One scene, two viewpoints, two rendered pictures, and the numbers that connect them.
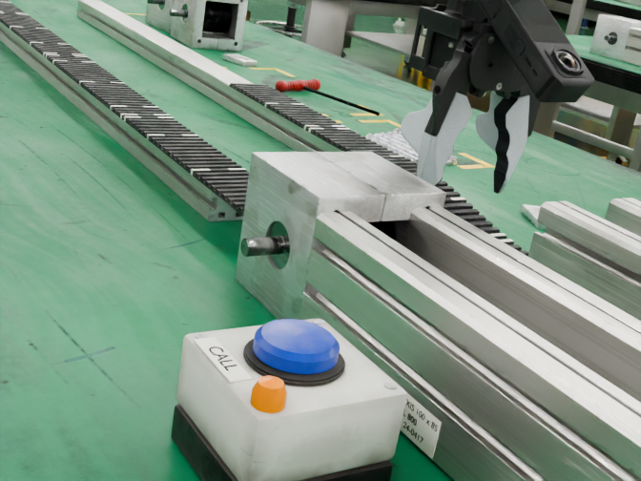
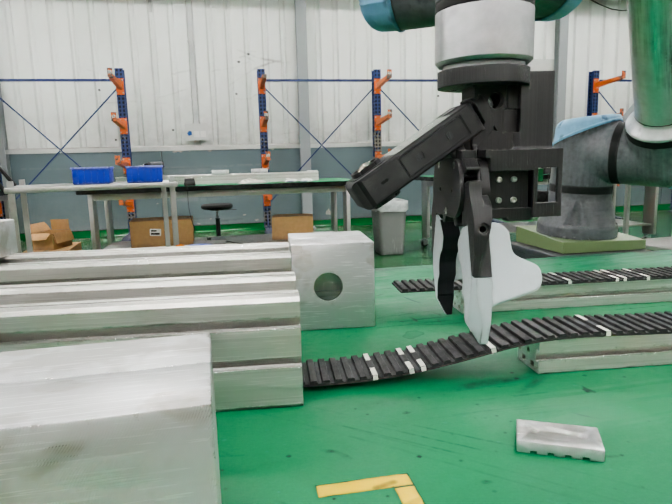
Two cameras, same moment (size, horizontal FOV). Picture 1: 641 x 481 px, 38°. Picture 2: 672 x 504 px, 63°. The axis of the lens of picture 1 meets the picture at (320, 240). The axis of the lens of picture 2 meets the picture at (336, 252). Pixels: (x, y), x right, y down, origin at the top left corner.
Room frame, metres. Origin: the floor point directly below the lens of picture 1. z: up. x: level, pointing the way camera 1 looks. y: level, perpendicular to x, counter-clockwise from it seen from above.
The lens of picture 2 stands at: (0.90, -0.56, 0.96)
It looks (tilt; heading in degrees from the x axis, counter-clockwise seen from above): 9 degrees down; 118
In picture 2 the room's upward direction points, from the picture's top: 2 degrees counter-clockwise
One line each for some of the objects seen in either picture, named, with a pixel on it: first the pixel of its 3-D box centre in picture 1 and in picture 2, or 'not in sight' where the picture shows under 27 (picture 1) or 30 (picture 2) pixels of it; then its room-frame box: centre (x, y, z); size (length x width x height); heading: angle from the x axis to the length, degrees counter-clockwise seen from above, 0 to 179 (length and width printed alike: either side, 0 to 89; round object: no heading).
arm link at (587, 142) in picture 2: not in sight; (588, 149); (0.82, 0.63, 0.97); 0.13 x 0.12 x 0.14; 167
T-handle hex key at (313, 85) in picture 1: (335, 98); not in sight; (1.24, 0.01, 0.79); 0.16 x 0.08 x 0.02; 50
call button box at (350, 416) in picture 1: (299, 410); not in sight; (0.39, 0.00, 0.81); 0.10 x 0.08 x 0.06; 125
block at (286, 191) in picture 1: (321, 239); (328, 275); (0.59, 0.00, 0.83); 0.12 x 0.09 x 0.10; 125
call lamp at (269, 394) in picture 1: (269, 391); not in sight; (0.34, 0.01, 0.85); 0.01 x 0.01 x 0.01
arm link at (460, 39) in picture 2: not in sight; (482, 44); (0.79, -0.11, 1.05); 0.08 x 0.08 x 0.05
